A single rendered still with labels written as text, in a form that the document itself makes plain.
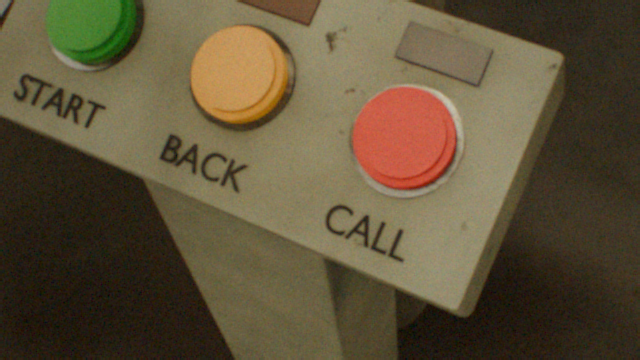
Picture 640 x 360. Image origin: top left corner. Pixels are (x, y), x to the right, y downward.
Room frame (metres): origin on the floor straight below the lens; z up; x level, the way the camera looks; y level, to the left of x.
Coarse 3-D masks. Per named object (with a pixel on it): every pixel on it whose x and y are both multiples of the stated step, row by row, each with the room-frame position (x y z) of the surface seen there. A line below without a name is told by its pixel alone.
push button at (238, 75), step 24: (216, 48) 0.25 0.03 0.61; (240, 48) 0.24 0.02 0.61; (264, 48) 0.24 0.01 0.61; (192, 72) 0.24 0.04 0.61; (216, 72) 0.24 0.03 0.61; (240, 72) 0.23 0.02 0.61; (264, 72) 0.23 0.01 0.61; (216, 96) 0.23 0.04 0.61; (240, 96) 0.22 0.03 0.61; (264, 96) 0.22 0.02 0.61; (240, 120) 0.22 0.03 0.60
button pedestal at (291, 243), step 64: (192, 0) 0.28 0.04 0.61; (384, 0) 0.25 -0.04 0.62; (0, 64) 0.28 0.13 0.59; (64, 64) 0.27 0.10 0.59; (128, 64) 0.26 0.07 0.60; (192, 64) 0.25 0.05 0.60; (320, 64) 0.23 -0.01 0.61; (384, 64) 0.23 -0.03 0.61; (512, 64) 0.21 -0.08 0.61; (64, 128) 0.24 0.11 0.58; (128, 128) 0.23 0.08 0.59; (192, 128) 0.22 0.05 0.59; (256, 128) 0.22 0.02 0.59; (320, 128) 0.21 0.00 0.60; (512, 128) 0.19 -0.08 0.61; (192, 192) 0.20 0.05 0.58; (256, 192) 0.19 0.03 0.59; (320, 192) 0.18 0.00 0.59; (384, 192) 0.18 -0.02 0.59; (448, 192) 0.17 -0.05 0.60; (512, 192) 0.17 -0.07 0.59; (192, 256) 0.23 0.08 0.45; (256, 256) 0.20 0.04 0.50; (320, 256) 0.18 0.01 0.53; (384, 256) 0.15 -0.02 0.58; (448, 256) 0.15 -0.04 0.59; (256, 320) 0.21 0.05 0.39; (320, 320) 0.19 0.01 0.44; (384, 320) 0.22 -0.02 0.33
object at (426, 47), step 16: (416, 32) 0.23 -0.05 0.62; (432, 32) 0.23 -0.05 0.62; (400, 48) 0.23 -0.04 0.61; (416, 48) 0.23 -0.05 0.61; (432, 48) 0.22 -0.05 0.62; (448, 48) 0.22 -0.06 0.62; (464, 48) 0.22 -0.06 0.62; (480, 48) 0.22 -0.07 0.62; (416, 64) 0.22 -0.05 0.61; (432, 64) 0.22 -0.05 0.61; (448, 64) 0.22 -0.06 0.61; (464, 64) 0.21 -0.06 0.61; (480, 64) 0.21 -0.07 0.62; (464, 80) 0.21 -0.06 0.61
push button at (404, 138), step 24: (384, 96) 0.21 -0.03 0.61; (408, 96) 0.20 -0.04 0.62; (432, 96) 0.20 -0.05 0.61; (360, 120) 0.20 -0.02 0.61; (384, 120) 0.20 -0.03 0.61; (408, 120) 0.19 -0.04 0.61; (432, 120) 0.19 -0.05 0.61; (360, 144) 0.19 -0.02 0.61; (384, 144) 0.19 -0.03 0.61; (408, 144) 0.19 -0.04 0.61; (432, 144) 0.18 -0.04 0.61; (456, 144) 0.19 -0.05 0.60; (384, 168) 0.18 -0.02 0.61; (408, 168) 0.18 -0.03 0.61; (432, 168) 0.18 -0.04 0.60
